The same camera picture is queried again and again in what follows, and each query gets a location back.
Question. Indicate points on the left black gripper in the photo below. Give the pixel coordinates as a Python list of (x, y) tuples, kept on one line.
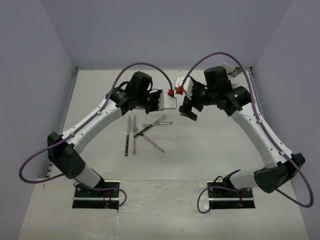
[(157, 94)]

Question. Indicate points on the black handled knife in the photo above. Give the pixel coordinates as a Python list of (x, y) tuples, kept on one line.
[(128, 132)]

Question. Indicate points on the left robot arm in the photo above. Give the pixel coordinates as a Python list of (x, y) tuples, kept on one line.
[(65, 148)]

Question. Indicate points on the black handled spoon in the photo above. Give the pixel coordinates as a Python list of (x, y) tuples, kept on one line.
[(235, 72)]

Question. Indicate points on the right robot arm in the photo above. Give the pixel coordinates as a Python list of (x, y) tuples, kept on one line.
[(280, 163)]

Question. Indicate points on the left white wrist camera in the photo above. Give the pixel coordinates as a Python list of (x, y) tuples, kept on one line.
[(169, 103)]

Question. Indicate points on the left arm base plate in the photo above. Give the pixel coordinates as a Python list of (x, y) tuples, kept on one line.
[(87, 199)]

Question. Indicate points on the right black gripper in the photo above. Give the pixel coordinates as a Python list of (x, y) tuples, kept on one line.
[(186, 108)]

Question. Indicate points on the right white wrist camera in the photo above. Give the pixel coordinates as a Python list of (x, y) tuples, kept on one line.
[(186, 89)]

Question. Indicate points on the white divided utensil container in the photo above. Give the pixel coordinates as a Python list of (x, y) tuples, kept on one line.
[(228, 69)]

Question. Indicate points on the pink handled fork upper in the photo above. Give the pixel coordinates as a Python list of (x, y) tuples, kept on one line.
[(144, 125)]

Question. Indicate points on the black handled fork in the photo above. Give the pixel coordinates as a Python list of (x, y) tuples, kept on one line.
[(159, 120)]

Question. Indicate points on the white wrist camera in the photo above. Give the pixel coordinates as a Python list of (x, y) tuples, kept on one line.
[(186, 89), (169, 103)]

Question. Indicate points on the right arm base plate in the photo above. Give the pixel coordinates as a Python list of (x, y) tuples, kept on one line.
[(223, 199)]

